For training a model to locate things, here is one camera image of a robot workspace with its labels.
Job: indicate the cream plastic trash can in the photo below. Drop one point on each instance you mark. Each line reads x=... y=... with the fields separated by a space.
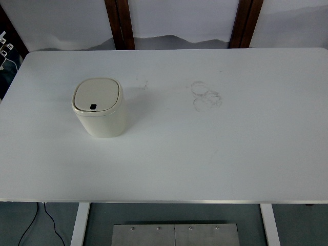
x=100 y=106

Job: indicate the left white table leg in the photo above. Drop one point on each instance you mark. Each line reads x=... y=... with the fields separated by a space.
x=80 y=224

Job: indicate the white table leg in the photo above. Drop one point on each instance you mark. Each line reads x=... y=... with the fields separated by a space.
x=80 y=224
x=269 y=223

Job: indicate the right white table leg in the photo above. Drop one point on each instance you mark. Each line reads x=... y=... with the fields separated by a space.
x=269 y=223

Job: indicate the white tagged items left edge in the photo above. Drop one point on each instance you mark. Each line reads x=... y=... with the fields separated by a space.
x=6 y=48

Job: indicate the metal base plate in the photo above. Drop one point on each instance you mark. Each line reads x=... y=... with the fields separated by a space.
x=175 y=234

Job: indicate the left brown wooden post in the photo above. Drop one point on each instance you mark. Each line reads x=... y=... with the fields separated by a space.
x=120 y=22

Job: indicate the brown wooden post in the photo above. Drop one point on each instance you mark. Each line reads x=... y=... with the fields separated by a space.
x=120 y=22
x=246 y=18

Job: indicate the right brown wooden post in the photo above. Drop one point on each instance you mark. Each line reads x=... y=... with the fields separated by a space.
x=246 y=18

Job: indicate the dark frame far left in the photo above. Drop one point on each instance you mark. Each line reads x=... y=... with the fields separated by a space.
x=13 y=35

